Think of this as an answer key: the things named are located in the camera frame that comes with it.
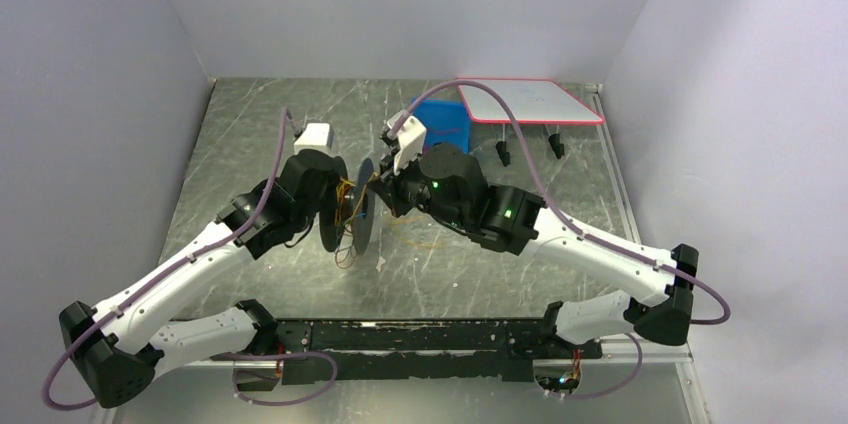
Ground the grey perforated cable spool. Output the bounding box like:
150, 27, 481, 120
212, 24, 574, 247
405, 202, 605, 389
318, 158, 376, 255

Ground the cable bundle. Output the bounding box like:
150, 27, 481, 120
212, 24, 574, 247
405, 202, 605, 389
331, 175, 367, 271

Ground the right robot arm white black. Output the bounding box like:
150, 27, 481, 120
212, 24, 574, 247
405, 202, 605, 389
368, 143, 698, 346

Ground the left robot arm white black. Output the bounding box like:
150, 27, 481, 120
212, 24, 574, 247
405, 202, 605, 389
59, 149, 348, 408

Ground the blue plastic bin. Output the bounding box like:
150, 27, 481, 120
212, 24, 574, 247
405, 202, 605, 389
412, 99, 472, 153

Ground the black board foot left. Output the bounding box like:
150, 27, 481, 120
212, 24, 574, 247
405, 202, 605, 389
495, 140, 511, 167

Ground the black board foot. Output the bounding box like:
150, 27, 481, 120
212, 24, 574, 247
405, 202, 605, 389
547, 133, 565, 160
495, 140, 511, 167

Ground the white board red rim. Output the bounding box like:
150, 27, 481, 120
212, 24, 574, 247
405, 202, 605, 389
458, 78, 604, 125

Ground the black board foot right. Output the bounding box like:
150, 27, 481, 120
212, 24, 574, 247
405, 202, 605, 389
547, 133, 565, 160

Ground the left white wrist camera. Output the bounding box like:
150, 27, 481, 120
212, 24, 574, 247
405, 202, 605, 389
293, 122, 334, 155

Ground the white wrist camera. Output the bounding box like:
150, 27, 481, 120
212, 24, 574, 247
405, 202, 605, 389
293, 122, 334, 155
384, 110, 427, 175

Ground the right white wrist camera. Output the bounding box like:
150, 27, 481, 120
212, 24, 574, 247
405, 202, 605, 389
384, 110, 427, 175

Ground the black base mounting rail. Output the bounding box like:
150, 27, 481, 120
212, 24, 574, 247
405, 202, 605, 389
243, 317, 602, 385

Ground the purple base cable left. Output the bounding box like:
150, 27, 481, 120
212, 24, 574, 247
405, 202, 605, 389
231, 350, 339, 408

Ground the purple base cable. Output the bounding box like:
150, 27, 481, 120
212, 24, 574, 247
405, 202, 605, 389
543, 334, 644, 404
231, 350, 339, 408

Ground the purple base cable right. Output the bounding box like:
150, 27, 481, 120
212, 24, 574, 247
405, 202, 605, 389
543, 334, 644, 404

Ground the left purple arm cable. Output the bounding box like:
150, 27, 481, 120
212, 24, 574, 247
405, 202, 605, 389
41, 107, 296, 412

